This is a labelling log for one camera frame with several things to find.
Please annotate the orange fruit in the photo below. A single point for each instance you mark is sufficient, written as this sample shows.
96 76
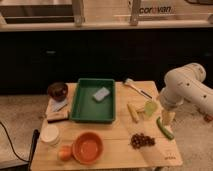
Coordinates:
65 153

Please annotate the yellow banana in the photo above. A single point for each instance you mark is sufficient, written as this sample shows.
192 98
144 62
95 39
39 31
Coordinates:
133 112

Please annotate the bunch of dark grapes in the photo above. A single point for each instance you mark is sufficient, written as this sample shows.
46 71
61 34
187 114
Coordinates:
140 140

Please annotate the light green cup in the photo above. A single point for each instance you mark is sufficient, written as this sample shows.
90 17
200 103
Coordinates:
150 108

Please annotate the green pepper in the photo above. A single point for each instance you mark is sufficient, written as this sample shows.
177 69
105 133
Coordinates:
163 130

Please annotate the dark brown bowl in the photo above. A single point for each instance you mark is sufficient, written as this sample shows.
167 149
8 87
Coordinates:
58 91

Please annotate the red bowl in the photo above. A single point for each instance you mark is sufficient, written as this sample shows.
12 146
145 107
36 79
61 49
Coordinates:
87 148

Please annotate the green plastic tray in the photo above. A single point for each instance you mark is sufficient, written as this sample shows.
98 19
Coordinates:
85 109

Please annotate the wooden block with knife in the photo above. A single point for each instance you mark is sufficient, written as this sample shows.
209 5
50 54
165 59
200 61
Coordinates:
57 111

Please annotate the blue sponge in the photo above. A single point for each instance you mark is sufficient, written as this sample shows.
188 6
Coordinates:
101 94

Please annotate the corovan cardboard box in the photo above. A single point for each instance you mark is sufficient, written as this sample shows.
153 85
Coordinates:
156 7

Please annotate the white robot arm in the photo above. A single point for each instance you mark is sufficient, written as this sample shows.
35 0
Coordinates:
186 83

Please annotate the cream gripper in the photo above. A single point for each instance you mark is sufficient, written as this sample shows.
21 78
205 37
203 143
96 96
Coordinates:
167 117

